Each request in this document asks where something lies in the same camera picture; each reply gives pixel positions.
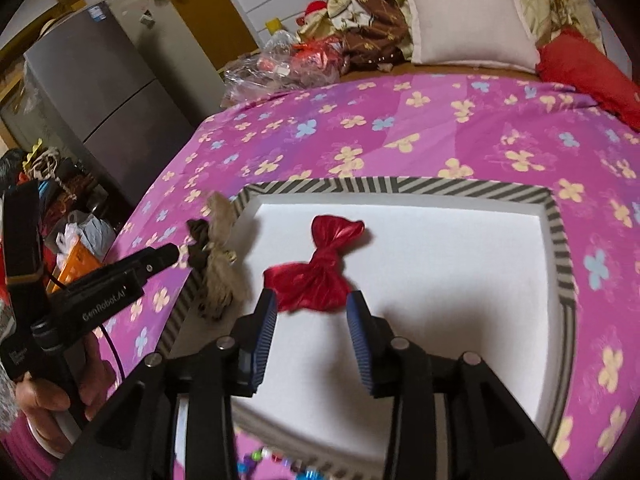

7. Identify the brown leopard ribbon scrunchie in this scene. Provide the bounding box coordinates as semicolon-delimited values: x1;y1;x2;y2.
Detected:
186;192;247;320

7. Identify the red satin bow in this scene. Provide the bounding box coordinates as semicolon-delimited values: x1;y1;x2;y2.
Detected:
262;214;366;313

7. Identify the multicolour bead bracelet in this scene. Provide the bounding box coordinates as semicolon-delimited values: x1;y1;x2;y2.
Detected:
236;446;321;480

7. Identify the person's left hand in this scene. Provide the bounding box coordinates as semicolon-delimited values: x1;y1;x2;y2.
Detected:
15;333;116;454

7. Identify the orange plastic basket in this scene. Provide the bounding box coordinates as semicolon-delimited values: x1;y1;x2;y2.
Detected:
54;240;102;285

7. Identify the chevron striped tray box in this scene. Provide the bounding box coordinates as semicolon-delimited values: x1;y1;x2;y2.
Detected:
157;177;576;479

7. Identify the grey refrigerator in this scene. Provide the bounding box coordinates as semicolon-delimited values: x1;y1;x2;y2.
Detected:
25;2;193;205

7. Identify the clear plastic bag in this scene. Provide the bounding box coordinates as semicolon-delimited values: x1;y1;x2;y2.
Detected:
221;30;348;108

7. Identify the pink floral bedsheet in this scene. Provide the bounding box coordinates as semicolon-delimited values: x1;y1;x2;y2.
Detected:
108;74;639;479

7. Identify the brown patterned cloth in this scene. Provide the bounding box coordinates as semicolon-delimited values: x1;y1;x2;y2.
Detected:
344;0;412;70

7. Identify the white pillow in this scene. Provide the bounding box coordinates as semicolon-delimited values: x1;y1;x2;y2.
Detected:
406;0;540;74

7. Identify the red cushion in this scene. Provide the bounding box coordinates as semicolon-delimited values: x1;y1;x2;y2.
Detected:
536;27;640;131

